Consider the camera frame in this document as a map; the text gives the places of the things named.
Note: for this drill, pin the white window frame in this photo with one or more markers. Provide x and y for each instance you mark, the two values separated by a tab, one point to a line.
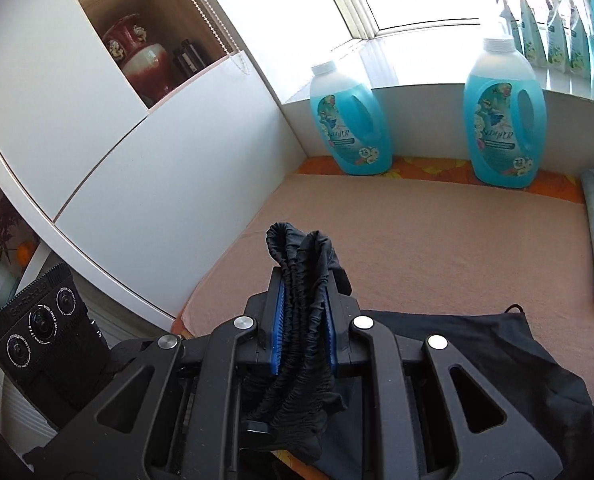
357	5

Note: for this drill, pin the peach blanket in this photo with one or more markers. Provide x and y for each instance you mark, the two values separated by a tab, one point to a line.
427	240

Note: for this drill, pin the blue detergent bottle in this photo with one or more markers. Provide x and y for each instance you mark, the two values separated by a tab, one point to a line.
352	120
504	110

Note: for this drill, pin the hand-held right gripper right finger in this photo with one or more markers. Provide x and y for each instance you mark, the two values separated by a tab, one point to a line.
331	332

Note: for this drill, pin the red and white vase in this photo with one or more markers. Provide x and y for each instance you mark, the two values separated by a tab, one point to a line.
142	60

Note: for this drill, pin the dark grey pants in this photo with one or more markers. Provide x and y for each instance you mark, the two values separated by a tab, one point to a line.
302	280

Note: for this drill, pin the white cabinet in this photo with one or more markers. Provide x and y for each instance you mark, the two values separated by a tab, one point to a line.
142	175

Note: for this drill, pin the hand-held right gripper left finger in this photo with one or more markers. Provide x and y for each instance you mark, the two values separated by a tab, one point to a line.
277	327

